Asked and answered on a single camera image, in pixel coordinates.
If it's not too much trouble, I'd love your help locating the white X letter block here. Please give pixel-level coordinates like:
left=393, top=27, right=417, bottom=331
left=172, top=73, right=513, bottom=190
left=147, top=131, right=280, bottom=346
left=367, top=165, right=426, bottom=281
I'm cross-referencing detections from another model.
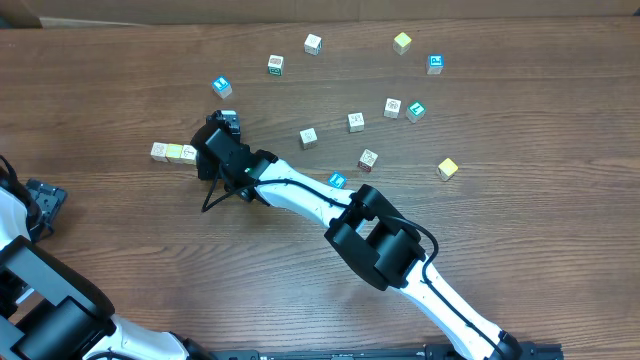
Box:
left=180, top=144, right=198, bottom=165

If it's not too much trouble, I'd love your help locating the yellow block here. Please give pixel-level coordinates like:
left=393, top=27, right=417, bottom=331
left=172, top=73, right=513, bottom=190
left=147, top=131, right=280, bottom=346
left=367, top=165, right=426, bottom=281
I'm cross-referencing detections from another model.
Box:
left=393, top=32, right=412, bottom=55
left=165, top=144, right=183, bottom=163
left=437, top=158, right=459, bottom=181

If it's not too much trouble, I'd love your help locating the red letter white block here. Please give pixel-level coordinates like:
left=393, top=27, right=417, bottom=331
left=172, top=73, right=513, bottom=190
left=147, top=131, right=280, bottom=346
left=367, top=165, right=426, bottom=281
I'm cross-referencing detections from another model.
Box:
left=150, top=142, right=168, bottom=162

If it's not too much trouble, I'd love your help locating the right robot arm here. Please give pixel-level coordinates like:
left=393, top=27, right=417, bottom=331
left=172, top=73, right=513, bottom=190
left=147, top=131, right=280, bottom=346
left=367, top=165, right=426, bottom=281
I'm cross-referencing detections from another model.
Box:
left=190, top=111, right=523, bottom=360

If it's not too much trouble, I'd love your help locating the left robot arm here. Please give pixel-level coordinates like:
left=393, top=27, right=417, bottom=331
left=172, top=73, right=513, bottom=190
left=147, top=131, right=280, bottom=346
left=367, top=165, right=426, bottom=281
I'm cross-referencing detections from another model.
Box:
left=1, top=166, right=213, bottom=359

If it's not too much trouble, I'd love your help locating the blue top block far left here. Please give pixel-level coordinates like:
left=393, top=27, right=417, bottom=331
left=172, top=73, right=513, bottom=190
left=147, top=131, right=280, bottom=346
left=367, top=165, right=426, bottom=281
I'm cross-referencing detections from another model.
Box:
left=211, top=76, right=232, bottom=99

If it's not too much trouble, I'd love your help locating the plain white block centre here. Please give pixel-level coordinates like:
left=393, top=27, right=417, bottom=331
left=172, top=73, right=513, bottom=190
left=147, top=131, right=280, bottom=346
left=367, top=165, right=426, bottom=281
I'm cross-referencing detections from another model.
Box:
left=300, top=128, right=318, bottom=150

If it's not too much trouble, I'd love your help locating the green letter block upper left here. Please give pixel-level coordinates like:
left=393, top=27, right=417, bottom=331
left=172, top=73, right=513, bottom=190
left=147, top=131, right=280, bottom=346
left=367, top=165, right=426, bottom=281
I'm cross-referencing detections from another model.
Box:
left=267, top=55, right=284, bottom=76

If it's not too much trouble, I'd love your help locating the blue L block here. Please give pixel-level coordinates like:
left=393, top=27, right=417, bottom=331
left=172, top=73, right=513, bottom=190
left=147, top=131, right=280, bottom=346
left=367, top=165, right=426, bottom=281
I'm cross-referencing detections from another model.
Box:
left=328, top=172, right=347, bottom=189

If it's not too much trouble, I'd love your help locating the white picture block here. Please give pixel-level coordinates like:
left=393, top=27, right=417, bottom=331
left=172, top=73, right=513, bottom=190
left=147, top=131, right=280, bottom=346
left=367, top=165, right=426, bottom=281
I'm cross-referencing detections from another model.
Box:
left=383, top=98, right=401, bottom=119
left=347, top=112, right=365, bottom=133

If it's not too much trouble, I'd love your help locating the red edged picture block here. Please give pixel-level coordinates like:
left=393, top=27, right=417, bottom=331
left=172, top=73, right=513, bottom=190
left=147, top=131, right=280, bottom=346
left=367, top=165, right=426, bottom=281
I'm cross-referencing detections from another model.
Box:
left=357, top=149, right=378, bottom=172

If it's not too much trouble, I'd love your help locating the white block top centre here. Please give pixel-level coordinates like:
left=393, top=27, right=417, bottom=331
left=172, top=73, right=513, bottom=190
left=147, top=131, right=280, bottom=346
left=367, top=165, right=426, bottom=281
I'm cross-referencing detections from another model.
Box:
left=304, top=34, right=322, bottom=56

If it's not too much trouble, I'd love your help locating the white picture block right centre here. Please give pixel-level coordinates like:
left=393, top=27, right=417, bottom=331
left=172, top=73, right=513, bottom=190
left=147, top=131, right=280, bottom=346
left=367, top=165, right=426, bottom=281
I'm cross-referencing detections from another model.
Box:
left=383, top=98, right=401, bottom=119

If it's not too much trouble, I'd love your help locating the green seven block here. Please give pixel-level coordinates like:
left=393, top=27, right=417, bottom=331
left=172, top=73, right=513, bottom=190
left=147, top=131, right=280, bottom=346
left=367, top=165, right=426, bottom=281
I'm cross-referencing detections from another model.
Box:
left=406, top=101, right=427, bottom=124

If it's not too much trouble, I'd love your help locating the blue top block upper right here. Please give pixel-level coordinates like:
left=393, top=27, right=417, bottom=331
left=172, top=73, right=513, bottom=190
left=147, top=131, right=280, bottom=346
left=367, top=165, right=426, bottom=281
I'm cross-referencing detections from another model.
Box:
left=426, top=54, right=444, bottom=75

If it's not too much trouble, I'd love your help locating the cardboard back wall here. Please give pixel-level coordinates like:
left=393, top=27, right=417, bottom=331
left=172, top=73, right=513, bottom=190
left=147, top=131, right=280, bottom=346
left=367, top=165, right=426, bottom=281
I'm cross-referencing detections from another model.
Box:
left=1, top=0, right=639, bottom=28

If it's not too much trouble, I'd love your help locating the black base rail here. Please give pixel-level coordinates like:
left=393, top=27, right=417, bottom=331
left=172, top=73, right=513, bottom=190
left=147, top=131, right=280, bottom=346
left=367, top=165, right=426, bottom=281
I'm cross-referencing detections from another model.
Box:
left=210, top=342, right=565, bottom=360

